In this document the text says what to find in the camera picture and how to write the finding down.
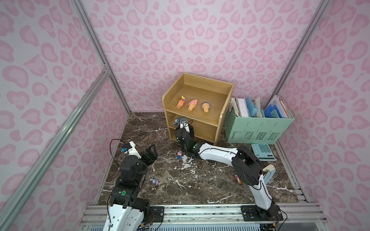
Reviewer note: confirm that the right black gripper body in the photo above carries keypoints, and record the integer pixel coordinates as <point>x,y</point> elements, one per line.
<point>183,134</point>

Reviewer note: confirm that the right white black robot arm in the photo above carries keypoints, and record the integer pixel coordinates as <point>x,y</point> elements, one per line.
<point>247,166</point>

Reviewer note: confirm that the white blue stapler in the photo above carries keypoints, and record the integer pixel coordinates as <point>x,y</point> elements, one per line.
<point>269,172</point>

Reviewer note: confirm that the small blue figure toy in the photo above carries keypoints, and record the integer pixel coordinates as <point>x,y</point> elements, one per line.
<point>176,121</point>

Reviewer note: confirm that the small purple figure toy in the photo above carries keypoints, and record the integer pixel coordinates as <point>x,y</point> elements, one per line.
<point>154,181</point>

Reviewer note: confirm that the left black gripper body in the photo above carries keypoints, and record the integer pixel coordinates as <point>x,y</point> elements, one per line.
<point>147,154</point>

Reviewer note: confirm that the pink red toy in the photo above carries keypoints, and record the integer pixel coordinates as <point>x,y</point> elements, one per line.
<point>238,180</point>

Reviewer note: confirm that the sprinkled ice cream cone toy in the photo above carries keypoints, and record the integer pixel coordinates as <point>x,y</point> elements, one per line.
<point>181,102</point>

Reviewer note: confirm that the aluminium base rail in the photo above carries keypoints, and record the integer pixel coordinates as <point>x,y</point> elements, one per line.
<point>297,217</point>

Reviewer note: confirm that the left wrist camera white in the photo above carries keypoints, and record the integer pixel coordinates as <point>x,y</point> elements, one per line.
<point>129,149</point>

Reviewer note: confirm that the mint green file organizer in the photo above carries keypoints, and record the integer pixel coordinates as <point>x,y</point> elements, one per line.
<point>255,130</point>

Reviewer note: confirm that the wooden three-tier shelf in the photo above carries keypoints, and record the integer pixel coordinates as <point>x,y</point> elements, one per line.
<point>207,126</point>

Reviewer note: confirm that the pink ice cream cone toy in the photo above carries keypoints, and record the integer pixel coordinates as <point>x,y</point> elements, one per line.
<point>192,104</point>

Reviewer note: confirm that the papers and folders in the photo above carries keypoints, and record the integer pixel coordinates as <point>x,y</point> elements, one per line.
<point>246,107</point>

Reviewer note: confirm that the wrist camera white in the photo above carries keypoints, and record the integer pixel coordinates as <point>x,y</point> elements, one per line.
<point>129,149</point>
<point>183,123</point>

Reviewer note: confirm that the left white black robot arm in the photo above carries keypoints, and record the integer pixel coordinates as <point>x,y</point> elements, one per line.
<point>126,211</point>

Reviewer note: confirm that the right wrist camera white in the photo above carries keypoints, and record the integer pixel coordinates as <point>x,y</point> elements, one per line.
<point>183,123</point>

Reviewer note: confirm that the mint green calculator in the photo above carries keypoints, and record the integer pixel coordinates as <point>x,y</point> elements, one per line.
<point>263,152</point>

